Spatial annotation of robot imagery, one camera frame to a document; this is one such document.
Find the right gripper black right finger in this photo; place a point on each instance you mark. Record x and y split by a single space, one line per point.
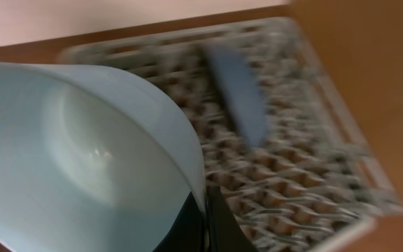
224 232

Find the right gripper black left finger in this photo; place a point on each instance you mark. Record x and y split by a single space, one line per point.
187 232

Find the light blue rice bowl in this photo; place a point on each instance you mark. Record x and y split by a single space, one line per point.
92 158

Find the large blue plate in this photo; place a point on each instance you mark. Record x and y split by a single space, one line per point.
239 91

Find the grey dishwasher rack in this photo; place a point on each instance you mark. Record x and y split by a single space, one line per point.
314 184

